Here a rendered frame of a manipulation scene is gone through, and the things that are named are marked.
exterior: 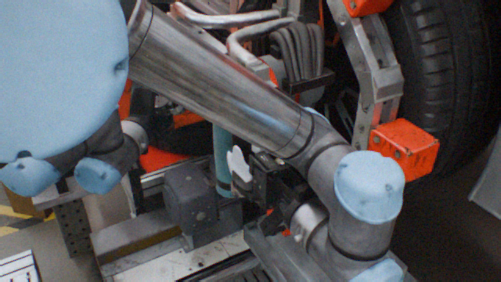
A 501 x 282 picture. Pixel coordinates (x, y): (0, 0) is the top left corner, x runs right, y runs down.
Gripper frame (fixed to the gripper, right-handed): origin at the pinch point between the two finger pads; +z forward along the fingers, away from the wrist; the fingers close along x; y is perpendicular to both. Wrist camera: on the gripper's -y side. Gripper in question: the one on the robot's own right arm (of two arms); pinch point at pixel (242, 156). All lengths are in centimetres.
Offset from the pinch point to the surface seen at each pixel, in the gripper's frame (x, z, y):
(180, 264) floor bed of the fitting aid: 1, 44, -75
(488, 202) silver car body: -35.2, -26.6, -5.9
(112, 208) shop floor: 13, 92, -83
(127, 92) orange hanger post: 5, 59, -14
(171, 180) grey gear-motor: -2, 50, -43
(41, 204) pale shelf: 36, 54, -39
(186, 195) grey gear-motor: -3, 41, -43
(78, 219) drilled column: 27, 73, -66
